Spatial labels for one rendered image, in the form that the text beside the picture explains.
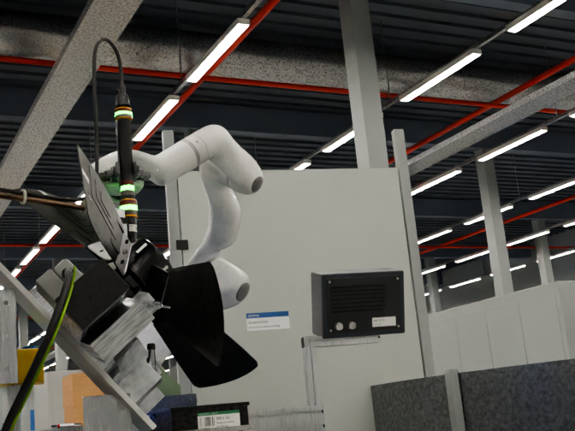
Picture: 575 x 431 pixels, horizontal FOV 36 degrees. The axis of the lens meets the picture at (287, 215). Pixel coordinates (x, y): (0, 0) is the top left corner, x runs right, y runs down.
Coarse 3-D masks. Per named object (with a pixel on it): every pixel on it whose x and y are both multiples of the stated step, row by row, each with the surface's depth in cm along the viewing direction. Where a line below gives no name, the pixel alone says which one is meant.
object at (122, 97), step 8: (120, 88) 226; (120, 96) 224; (120, 104) 227; (128, 104) 225; (128, 216) 217; (128, 224) 217; (136, 224) 218; (128, 232) 216; (136, 232) 217; (136, 240) 217
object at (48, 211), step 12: (36, 192) 215; (48, 192) 221; (36, 204) 209; (48, 216) 207; (60, 216) 210; (72, 216) 213; (84, 216) 216; (60, 228) 206; (72, 228) 208; (84, 228) 210; (84, 240) 206; (96, 240) 208
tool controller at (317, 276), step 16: (320, 272) 264; (336, 272) 263; (352, 272) 262; (368, 272) 262; (384, 272) 263; (400, 272) 265; (320, 288) 259; (336, 288) 259; (352, 288) 260; (368, 288) 262; (384, 288) 263; (400, 288) 265; (320, 304) 260; (336, 304) 259; (352, 304) 260; (368, 304) 262; (384, 304) 263; (400, 304) 265; (320, 320) 260; (336, 320) 259; (352, 320) 261; (368, 320) 262; (384, 320) 263; (400, 320) 265; (336, 336) 260; (352, 336) 261
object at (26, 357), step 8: (24, 352) 234; (32, 352) 235; (24, 360) 234; (32, 360) 234; (24, 368) 234; (24, 376) 233; (40, 376) 234; (0, 384) 231; (8, 384) 232; (16, 384) 234; (40, 384) 242
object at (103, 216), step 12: (84, 156) 188; (84, 168) 183; (84, 180) 179; (96, 180) 188; (84, 192) 177; (96, 192) 185; (96, 204) 184; (108, 204) 192; (96, 216) 182; (108, 216) 190; (96, 228) 181; (108, 228) 189; (120, 228) 197; (108, 240) 189; (120, 240) 196; (108, 252) 189
